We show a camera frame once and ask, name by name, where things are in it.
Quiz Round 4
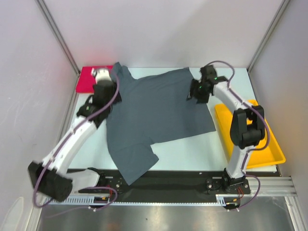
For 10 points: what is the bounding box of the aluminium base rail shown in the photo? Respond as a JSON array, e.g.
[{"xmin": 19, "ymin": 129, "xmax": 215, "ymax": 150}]
[{"xmin": 33, "ymin": 175, "xmax": 296, "ymax": 197}]

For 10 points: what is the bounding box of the white cable duct right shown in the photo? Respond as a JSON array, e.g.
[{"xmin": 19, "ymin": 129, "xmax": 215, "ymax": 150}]
[{"xmin": 216, "ymin": 194, "xmax": 241, "ymax": 206}]

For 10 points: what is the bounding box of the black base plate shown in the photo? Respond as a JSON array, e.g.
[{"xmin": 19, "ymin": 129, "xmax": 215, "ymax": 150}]
[{"xmin": 64, "ymin": 168, "xmax": 282, "ymax": 204}]

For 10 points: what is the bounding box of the white cable duct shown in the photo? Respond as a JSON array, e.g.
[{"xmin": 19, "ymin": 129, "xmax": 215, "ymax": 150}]
[
  {"xmin": 49, "ymin": 194, "xmax": 110, "ymax": 205},
  {"xmin": 216, "ymin": 194, "xmax": 241, "ymax": 206}
]

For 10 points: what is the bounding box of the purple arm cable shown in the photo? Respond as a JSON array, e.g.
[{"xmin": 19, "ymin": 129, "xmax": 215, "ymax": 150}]
[
  {"xmin": 32, "ymin": 71, "xmax": 121, "ymax": 218},
  {"xmin": 205, "ymin": 60, "xmax": 270, "ymax": 212}
]

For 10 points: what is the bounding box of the white cable duct left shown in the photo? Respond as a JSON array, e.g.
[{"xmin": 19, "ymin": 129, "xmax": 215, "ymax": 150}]
[{"xmin": 49, "ymin": 194, "xmax": 110, "ymax": 205}]

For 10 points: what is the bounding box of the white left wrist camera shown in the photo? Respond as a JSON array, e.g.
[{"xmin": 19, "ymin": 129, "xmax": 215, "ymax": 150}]
[{"xmin": 91, "ymin": 68, "xmax": 112, "ymax": 84}]

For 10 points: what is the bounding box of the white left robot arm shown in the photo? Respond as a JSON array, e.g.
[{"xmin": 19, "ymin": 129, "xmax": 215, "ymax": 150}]
[{"xmin": 27, "ymin": 77, "xmax": 121, "ymax": 207}]

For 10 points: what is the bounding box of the aluminium frame post right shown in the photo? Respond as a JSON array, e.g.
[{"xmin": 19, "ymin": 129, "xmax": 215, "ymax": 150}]
[{"xmin": 247, "ymin": 0, "xmax": 291, "ymax": 74}]

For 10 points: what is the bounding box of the grey t-shirt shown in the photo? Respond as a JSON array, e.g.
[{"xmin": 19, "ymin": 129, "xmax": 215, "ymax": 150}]
[{"xmin": 106, "ymin": 63, "xmax": 215, "ymax": 184}]

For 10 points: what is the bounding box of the yellow plastic tray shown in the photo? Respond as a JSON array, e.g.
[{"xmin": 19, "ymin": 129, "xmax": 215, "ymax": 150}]
[{"xmin": 214, "ymin": 99, "xmax": 286, "ymax": 169}]

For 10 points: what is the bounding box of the aluminium frame post left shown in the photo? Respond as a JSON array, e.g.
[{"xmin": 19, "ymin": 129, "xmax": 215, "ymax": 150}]
[{"xmin": 35, "ymin": 0, "xmax": 81, "ymax": 76}]

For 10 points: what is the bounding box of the folded red t-shirt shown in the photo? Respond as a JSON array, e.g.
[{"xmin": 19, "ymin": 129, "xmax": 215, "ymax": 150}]
[{"xmin": 75, "ymin": 65, "xmax": 113, "ymax": 94}]

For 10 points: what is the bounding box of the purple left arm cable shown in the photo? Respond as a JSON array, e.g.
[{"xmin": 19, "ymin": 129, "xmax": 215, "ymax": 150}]
[{"xmin": 32, "ymin": 71, "xmax": 121, "ymax": 218}]

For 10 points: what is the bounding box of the aluminium frame post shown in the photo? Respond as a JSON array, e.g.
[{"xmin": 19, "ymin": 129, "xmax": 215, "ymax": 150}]
[
  {"xmin": 35, "ymin": 0, "xmax": 81, "ymax": 76},
  {"xmin": 247, "ymin": 0, "xmax": 291, "ymax": 74}
]

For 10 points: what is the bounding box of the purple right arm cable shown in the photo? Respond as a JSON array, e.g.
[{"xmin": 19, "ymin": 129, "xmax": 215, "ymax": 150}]
[{"xmin": 205, "ymin": 60, "xmax": 270, "ymax": 212}]

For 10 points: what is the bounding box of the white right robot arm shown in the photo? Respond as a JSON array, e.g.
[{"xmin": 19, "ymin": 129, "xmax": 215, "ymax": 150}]
[{"xmin": 187, "ymin": 65, "xmax": 270, "ymax": 193}]

